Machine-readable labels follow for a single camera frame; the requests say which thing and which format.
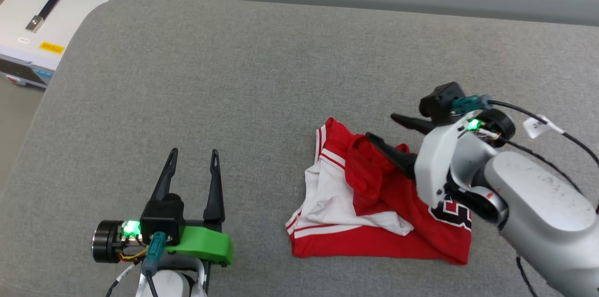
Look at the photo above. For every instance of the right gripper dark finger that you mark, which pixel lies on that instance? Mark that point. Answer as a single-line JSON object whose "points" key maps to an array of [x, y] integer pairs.
{"points": [[398, 159], [414, 124]]}

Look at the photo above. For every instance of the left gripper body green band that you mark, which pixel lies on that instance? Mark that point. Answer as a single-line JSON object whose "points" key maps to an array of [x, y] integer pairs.
{"points": [[206, 243]]}

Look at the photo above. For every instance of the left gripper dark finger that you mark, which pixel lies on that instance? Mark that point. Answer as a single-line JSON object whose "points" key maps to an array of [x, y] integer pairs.
{"points": [[215, 194], [166, 175]]}

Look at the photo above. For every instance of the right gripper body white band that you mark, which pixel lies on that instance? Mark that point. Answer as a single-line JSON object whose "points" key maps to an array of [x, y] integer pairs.
{"points": [[433, 161]]}

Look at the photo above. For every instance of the red and white jersey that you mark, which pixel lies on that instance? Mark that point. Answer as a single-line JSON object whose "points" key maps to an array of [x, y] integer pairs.
{"points": [[374, 241]]}

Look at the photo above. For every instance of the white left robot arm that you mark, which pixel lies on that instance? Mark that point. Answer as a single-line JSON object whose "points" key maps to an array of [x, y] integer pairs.
{"points": [[168, 285]]}

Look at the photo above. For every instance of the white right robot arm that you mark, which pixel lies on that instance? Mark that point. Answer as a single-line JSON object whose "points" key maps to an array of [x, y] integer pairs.
{"points": [[538, 203]]}

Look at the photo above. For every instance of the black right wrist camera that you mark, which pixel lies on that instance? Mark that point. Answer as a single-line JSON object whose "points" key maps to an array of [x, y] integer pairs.
{"points": [[437, 103]]}

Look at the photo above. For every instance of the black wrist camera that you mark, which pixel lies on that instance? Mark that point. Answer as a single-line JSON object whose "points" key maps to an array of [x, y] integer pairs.
{"points": [[161, 217], [437, 103]]}

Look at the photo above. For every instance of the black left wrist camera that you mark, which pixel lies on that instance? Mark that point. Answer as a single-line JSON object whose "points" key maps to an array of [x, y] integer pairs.
{"points": [[161, 217]]}

